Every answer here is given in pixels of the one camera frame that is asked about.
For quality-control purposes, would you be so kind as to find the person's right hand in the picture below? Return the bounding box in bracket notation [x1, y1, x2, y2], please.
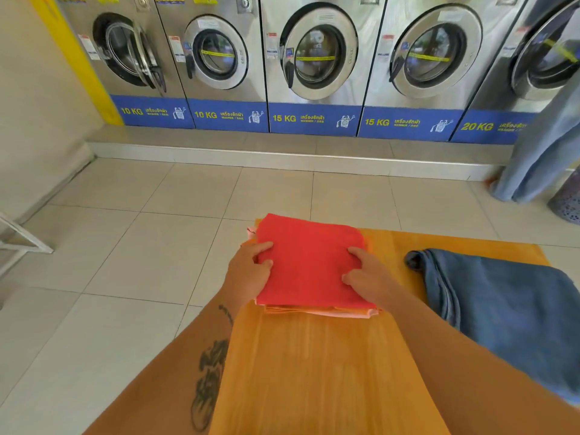
[341, 246, 404, 312]

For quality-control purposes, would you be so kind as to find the person's left hand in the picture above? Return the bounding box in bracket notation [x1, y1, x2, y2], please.
[219, 241, 275, 315]

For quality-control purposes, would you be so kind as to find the pink cloth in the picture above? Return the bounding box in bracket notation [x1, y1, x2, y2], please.
[246, 226, 379, 319]

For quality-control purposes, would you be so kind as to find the orange cloth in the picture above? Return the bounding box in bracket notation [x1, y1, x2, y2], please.
[242, 235, 379, 315]

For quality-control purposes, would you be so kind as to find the red cloth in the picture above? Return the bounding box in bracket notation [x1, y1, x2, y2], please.
[254, 213, 378, 313]

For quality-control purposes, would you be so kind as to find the blue denim garment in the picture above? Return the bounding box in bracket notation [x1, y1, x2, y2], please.
[404, 248, 580, 406]

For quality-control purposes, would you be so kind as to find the person's right forearm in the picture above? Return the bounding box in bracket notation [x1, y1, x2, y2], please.
[382, 285, 580, 435]

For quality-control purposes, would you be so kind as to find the person's left forearm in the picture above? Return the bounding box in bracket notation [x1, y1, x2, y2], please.
[83, 298, 245, 435]

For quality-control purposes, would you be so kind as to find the medium steel washing machine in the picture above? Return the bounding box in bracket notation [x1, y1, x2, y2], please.
[358, 0, 529, 143]
[259, 0, 388, 137]

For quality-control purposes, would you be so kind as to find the small steel washing machine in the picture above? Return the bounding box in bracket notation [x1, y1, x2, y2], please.
[54, 0, 196, 130]
[153, 0, 271, 134]

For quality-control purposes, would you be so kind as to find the large steel washing machine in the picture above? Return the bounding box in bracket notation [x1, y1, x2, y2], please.
[451, 0, 580, 146]

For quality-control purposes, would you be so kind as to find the grey plastic laundry basket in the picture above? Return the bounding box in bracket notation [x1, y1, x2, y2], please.
[547, 169, 580, 226]

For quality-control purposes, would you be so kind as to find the wooden stool white frame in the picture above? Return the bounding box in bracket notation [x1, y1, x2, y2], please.
[0, 211, 54, 278]

